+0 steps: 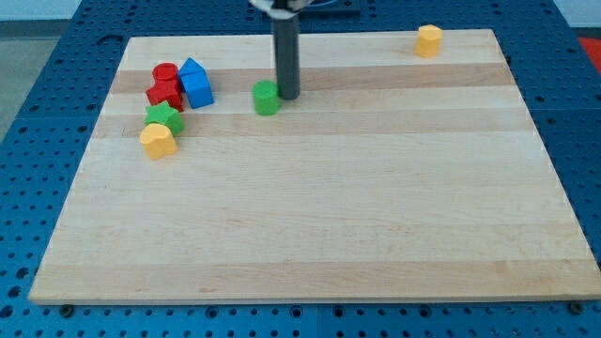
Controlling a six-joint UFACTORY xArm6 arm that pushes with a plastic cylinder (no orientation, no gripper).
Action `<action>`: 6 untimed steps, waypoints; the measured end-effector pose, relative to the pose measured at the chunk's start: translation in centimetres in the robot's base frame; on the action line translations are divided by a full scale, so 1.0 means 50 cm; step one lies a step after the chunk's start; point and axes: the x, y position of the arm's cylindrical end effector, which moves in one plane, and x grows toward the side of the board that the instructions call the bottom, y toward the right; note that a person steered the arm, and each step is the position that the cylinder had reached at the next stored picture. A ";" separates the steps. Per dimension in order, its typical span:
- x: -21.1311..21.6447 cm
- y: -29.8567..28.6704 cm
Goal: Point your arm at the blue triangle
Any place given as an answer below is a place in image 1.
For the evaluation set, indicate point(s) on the green star block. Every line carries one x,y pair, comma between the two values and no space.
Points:
166,115

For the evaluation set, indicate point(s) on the red cylinder block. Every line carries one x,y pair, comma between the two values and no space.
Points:
165,72

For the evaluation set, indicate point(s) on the green cylinder block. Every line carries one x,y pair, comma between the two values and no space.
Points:
266,98

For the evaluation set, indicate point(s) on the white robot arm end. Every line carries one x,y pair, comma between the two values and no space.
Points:
281,9

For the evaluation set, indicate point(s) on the yellow heart block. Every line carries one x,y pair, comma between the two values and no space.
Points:
157,141

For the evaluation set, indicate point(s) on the yellow hexagon block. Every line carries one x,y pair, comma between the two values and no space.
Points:
428,41

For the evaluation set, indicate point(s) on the red star block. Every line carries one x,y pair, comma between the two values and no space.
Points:
169,91

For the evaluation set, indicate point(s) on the wooden board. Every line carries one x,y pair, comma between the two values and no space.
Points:
391,178

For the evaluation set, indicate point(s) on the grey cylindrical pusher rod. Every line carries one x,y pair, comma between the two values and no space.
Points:
285,35

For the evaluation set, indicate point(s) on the blue cube block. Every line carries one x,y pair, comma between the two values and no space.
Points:
197,88

